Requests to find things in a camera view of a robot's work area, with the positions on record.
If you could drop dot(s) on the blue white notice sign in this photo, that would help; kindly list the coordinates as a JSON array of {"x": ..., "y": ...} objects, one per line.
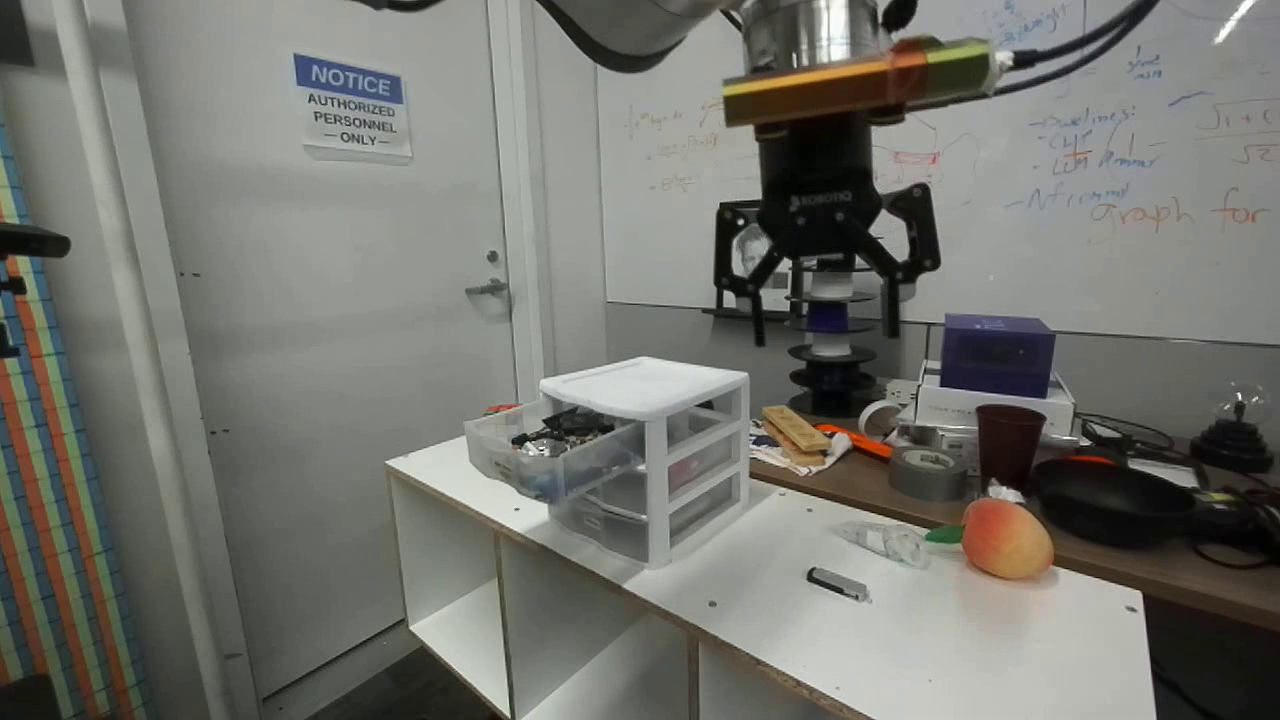
[{"x": 351, "y": 106}]

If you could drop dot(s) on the purple box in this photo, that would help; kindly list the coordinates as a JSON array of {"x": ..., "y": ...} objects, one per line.
[{"x": 998, "y": 352}]

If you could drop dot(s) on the black and white spool stack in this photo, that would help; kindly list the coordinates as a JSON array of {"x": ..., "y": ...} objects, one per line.
[{"x": 833, "y": 383}]

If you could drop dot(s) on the black framed picture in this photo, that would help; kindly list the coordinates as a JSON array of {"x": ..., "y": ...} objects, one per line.
[{"x": 784, "y": 303}]

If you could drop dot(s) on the clear plastic drawer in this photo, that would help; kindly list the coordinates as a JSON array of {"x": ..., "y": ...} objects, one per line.
[
  {"x": 700, "y": 515},
  {"x": 700, "y": 467}
]

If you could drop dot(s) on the white cardboard box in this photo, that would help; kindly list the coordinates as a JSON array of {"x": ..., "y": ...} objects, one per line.
[{"x": 954, "y": 407}]

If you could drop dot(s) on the yellow wrist camera bar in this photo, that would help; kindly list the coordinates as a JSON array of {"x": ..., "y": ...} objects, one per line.
[{"x": 853, "y": 83}]

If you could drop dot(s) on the orange toy mango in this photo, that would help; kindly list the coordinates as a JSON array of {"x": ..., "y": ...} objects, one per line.
[{"x": 1007, "y": 543}]

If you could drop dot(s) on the brown wooden table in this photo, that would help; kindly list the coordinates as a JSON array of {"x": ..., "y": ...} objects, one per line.
[{"x": 1174, "y": 575}]

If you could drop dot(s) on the white door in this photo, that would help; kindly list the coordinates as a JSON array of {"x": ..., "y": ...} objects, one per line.
[{"x": 335, "y": 400}]

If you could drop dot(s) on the dark red cup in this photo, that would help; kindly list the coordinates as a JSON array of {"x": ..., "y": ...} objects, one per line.
[{"x": 1009, "y": 447}]

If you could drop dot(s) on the white cubby shelf cabinet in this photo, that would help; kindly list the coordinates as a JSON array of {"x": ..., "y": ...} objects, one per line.
[{"x": 934, "y": 643}]

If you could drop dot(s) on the clear drawer holding small parts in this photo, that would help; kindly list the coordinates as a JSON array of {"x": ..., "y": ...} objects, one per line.
[{"x": 585, "y": 475}]

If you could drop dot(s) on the wooden brush block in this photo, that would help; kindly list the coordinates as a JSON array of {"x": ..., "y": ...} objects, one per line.
[{"x": 797, "y": 430}]

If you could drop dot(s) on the black round desk device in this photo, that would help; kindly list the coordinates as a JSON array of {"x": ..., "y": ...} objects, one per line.
[{"x": 1235, "y": 441}]

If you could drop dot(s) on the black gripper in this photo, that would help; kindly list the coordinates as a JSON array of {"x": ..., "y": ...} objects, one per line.
[{"x": 823, "y": 187}]

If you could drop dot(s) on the grey duct tape roll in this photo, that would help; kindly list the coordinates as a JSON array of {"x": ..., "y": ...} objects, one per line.
[{"x": 924, "y": 479}]

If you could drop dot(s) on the colourful striped panel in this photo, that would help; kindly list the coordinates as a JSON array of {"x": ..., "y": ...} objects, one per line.
[{"x": 53, "y": 467}]

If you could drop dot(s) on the white paper sheet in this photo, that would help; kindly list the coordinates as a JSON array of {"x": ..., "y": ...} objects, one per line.
[{"x": 805, "y": 467}]

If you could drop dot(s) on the white stand pole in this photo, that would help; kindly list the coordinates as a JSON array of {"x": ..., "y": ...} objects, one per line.
[{"x": 146, "y": 372}]

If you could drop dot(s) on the black frying pan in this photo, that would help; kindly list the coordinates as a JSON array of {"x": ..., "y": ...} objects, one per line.
[{"x": 1106, "y": 506}]

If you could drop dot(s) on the black small parts pile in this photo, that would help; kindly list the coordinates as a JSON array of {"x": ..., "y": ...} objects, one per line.
[{"x": 565, "y": 430}]

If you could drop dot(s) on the clear plastic bag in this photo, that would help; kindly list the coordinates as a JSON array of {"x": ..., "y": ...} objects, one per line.
[{"x": 888, "y": 543}]

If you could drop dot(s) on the wall whiteboard with writing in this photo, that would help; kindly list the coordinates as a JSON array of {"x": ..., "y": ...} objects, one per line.
[{"x": 1135, "y": 265}]

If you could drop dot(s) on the white plastic drawer unit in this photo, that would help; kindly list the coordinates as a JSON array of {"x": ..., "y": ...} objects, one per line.
[{"x": 645, "y": 386}]

